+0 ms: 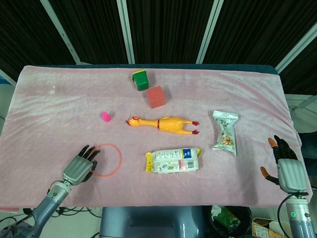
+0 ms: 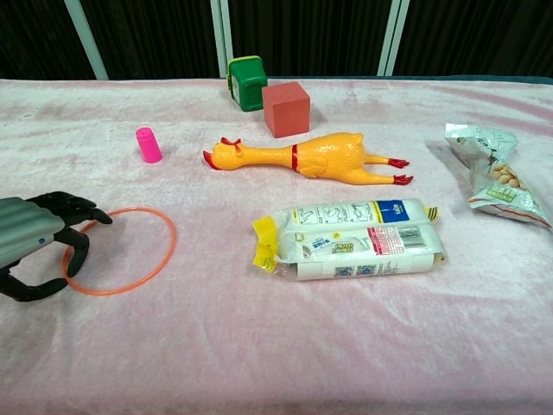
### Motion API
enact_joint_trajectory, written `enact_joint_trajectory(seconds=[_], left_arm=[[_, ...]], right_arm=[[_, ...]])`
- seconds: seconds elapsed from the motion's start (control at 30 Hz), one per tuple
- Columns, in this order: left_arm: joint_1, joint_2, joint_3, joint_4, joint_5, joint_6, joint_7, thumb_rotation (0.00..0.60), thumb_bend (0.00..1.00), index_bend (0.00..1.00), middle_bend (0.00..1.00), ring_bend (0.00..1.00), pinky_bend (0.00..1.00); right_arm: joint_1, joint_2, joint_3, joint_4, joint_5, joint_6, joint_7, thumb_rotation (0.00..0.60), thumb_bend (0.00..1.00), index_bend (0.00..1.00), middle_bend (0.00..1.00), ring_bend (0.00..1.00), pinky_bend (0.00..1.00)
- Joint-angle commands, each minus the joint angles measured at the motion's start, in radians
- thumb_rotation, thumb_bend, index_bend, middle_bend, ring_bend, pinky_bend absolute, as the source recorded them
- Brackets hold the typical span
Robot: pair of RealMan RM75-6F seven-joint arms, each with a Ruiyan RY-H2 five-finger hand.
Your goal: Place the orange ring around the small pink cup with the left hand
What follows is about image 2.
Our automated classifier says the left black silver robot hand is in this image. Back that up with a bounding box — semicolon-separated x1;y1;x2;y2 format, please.
0;191;114;303

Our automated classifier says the thin orange plastic ring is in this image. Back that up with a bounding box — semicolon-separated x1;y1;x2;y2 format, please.
61;207;178;297

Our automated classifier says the small pink plastic peg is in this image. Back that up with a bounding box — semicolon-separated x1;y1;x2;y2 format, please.
135;126;163;165

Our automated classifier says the green toy bin yellow lid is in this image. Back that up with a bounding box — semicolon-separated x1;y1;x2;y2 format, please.
226;54;269;112

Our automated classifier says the pink plush table cloth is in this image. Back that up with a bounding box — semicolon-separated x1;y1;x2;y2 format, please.
0;76;553;415

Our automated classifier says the red foam cube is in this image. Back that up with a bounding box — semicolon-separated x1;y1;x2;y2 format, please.
261;81;312;139

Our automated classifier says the yellow rubber chicken toy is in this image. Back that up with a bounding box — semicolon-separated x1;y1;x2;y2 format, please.
202;131;415;187

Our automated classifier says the white wet wipes pack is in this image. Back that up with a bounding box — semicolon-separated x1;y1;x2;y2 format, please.
252;198;449;282

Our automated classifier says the silver nut snack packet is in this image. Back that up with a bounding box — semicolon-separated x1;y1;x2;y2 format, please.
444;123;553;229

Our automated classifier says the white partition post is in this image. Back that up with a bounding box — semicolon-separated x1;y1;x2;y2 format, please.
377;0;410;77
210;0;231;80
63;0;110;81

